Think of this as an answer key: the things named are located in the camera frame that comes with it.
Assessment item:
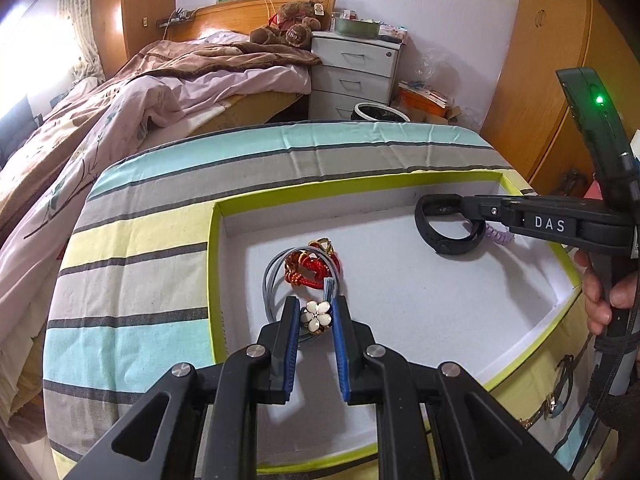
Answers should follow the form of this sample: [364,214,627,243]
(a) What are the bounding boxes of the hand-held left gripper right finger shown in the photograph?
[331,295,576,480]

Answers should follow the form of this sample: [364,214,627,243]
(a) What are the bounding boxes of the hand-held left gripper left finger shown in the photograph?
[65,296,301,480]

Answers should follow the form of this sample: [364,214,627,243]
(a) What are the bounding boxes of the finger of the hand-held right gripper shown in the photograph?
[460,194,523,233]

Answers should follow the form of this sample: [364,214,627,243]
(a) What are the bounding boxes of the purple spiral hair tie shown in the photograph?
[470,220,515,247]

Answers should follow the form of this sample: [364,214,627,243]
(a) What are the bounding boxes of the white flower hair clip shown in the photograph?
[300,301,333,335]

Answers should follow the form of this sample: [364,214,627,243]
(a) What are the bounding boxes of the black smart band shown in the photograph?
[415,194,487,257]

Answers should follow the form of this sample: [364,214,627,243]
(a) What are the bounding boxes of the yellow-green cardboard tray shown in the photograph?
[206,170,583,478]

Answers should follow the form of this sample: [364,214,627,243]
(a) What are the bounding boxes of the person's right hand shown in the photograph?
[574,249,640,337]

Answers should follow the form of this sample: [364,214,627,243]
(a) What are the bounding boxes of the large wooden wardrobe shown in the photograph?
[482,0,631,196]

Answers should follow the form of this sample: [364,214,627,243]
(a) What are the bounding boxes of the orange box of books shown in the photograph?
[397,82,451,123]

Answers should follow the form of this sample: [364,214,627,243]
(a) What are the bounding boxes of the white trash bin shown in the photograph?
[351,102,412,125]

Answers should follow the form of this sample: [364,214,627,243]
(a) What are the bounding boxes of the striped tablecloth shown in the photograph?
[42,121,621,480]

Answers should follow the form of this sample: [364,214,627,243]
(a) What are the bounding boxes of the dark-framed eyeglasses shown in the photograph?
[520,355,576,426]

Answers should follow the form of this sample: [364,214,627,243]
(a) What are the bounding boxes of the white nightstand with drawers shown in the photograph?
[307,30,403,121]

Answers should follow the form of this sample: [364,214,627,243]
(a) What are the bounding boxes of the green storage box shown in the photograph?
[334,17,382,39]

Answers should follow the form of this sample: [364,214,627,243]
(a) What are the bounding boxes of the brown teddy bear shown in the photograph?
[249,0,325,52]

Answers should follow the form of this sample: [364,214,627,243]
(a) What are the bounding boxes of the bed with pink quilt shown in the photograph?
[0,30,313,306]

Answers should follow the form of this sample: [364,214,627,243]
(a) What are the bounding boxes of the brown blanket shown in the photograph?
[125,40,323,82]

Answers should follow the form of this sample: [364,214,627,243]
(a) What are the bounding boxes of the wooden headboard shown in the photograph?
[160,0,337,43]

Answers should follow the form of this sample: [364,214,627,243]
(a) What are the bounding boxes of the black power strip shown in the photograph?
[156,10,198,27]

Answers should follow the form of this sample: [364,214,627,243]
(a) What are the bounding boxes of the black chair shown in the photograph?
[0,94,45,161]

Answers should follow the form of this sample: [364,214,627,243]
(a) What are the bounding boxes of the narrow wooden wardrobe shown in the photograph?
[90,0,177,81]

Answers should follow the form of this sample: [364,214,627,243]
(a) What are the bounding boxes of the floral curtain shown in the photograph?
[52,0,106,83]

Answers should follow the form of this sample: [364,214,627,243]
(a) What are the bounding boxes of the grey hair tie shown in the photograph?
[262,247,342,347]

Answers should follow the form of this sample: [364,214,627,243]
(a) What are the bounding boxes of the red braided bracelet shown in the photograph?
[284,249,342,290]

